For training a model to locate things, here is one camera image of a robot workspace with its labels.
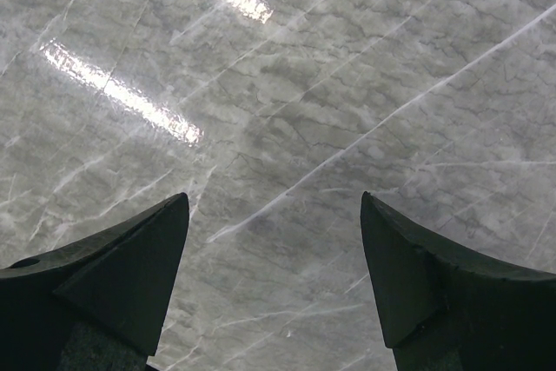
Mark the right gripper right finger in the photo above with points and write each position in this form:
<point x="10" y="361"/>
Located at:
<point x="443" y="306"/>

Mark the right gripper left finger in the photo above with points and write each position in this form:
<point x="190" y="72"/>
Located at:
<point x="98" y="303"/>

